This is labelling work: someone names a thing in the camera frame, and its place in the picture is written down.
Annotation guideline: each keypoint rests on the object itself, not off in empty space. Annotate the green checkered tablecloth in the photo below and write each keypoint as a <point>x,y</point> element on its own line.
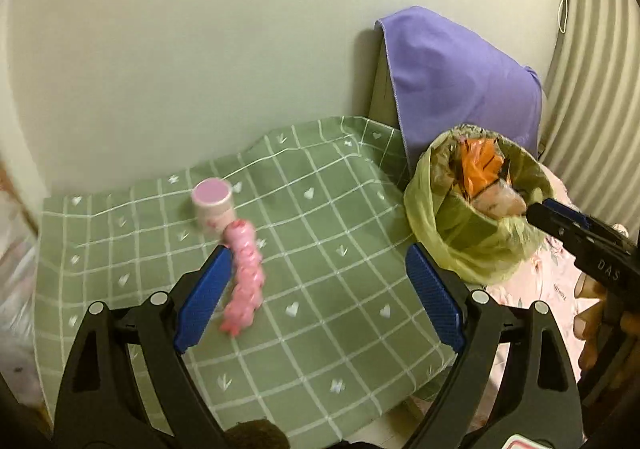
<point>325,229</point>

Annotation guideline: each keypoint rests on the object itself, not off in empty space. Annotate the purple pillow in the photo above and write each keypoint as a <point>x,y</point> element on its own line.
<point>450,79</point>

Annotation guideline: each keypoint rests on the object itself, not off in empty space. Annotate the orange snack bag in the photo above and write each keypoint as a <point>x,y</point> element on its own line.
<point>477,164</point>

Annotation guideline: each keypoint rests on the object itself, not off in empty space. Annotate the red white packet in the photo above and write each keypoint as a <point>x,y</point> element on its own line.
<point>522,443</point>

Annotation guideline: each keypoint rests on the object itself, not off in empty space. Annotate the beige pleated curtain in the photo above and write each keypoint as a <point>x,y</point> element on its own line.
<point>600,104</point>

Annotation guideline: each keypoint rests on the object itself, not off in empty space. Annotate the person's right hand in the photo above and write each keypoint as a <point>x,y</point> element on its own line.
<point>590,324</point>

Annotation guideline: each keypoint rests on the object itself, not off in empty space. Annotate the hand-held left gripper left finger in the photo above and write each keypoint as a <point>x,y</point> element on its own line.
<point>205,299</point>

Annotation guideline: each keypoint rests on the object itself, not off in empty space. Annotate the bin with yellow-green bag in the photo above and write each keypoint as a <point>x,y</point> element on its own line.
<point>450,239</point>

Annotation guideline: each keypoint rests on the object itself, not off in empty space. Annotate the pink floral blanket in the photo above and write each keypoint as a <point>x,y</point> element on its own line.
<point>540,274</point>

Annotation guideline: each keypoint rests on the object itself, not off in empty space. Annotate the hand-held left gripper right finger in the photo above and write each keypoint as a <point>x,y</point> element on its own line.
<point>435,299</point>

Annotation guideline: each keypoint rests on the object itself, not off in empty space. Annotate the pink lidded yogurt bottle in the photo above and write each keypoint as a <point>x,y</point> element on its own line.
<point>212,209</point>

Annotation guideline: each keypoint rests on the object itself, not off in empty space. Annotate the beige headboard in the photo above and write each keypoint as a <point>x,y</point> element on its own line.
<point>382,89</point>

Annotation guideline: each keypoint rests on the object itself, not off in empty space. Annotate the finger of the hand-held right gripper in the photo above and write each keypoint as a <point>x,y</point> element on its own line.
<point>555,226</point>
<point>570,213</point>

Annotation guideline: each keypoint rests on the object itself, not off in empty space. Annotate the brown fuzzy slipper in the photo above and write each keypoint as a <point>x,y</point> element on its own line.
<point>255,436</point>

